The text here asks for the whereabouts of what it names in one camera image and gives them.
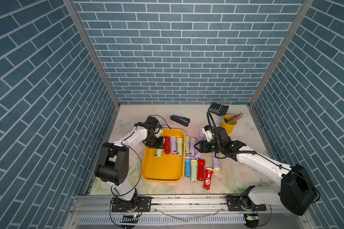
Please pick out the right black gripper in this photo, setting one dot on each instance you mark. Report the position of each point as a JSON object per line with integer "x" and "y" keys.
{"x": 201, "y": 146}

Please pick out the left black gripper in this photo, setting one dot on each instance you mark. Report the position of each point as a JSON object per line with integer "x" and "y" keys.
{"x": 158, "y": 144}

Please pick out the dark red flashlight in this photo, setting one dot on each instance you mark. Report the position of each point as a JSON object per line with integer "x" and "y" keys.
{"x": 167, "y": 148}

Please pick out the green flashlight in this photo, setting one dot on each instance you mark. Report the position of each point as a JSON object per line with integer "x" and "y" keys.
{"x": 158, "y": 153}
{"x": 179, "y": 144}
{"x": 194, "y": 170}
{"x": 187, "y": 145}

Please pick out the purple flashlight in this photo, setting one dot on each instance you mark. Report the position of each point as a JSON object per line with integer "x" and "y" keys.
{"x": 192, "y": 150}
{"x": 201, "y": 137}
{"x": 198, "y": 155}
{"x": 216, "y": 163}
{"x": 173, "y": 145}

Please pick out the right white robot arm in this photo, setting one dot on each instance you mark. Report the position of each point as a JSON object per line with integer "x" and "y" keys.
{"x": 294, "y": 188}

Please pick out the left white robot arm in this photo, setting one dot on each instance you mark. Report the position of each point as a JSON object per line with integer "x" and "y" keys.
{"x": 113, "y": 161}

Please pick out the yellow plastic storage tray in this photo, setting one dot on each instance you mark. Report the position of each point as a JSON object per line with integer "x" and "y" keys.
{"x": 167, "y": 168}

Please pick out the green flashlight beside tray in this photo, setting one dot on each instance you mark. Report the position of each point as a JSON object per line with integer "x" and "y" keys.
{"x": 187, "y": 145}

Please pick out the red flashlight lower plain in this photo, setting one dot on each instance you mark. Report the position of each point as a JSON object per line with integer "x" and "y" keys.
{"x": 201, "y": 165}

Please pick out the blue flashlight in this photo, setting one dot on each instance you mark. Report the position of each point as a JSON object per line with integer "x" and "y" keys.
{"x": 187, "y": 166}

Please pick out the red flashlight white logo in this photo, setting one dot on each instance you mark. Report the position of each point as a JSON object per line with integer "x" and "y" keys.
{"x": 208, "y": 178}

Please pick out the black and blue stapler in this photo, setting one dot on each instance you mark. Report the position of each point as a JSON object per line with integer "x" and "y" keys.
{"x": 180, "y": 120}

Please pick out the yellow pen cup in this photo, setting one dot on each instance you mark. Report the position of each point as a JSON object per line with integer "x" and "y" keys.
{"x": 227, "y": 125}

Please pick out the black desk calculator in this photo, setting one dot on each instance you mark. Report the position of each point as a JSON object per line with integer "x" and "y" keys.
{"x": 218, "y": 109}

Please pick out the coloured pens bundle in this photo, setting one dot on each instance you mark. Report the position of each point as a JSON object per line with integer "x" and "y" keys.
{"x": 233, "y": 119}

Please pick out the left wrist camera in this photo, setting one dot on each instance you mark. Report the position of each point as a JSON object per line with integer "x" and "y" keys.
{"x": 158, "y": 130}

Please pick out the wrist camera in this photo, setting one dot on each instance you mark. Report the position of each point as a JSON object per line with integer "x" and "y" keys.
{"x": 158, "y": 130}
{"x": 209, "y": 133}

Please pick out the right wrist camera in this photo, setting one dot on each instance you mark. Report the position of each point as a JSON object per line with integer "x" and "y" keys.
{"x": 209, "y": 133}

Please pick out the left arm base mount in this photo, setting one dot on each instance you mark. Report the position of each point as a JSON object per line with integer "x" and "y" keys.
{"x": 137, "y": 203}

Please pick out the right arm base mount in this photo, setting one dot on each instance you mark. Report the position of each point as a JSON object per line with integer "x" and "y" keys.
{"x": 241, "y": 202}

